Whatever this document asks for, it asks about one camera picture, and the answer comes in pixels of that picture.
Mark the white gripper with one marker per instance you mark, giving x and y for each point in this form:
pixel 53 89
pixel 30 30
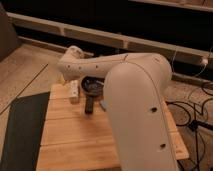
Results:
pixel 74 91

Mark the small dark bottle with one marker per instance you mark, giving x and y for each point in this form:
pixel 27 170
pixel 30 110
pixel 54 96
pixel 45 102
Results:
pixel 89 105

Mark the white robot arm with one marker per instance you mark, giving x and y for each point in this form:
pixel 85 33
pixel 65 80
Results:
pixel 134 84

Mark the dark ceramic bowl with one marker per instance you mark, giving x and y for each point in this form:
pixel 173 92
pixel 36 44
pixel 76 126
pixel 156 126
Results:
pixel 92 86

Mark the blue sponge block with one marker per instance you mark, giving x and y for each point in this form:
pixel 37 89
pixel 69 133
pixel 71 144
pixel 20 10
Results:
pixel 103 105

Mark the dark floor mat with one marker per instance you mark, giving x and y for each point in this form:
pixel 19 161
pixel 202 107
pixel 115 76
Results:
pixel 23 133

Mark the brown furniture corner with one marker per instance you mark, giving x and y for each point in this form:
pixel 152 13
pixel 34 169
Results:
pixel 9 40

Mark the white shelf rail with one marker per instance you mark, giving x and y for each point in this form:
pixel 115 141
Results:
pixel 183 54

